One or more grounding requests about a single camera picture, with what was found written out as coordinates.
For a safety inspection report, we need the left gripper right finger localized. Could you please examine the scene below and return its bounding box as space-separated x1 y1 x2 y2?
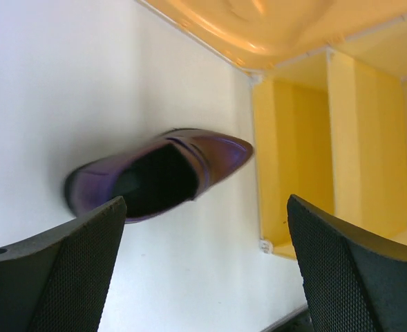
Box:
287 194 407 331

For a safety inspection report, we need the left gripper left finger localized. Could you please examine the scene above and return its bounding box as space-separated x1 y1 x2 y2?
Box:
0 197 126 331

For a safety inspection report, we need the purple loafer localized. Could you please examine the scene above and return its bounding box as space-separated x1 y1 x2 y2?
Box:
64 128 254 223

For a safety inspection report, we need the yellow cabinet door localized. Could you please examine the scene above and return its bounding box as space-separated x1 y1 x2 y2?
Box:
141 1 407 72

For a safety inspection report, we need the yellow plastic shoe cabinet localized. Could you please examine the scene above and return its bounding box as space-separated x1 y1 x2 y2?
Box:
252 15 407 259

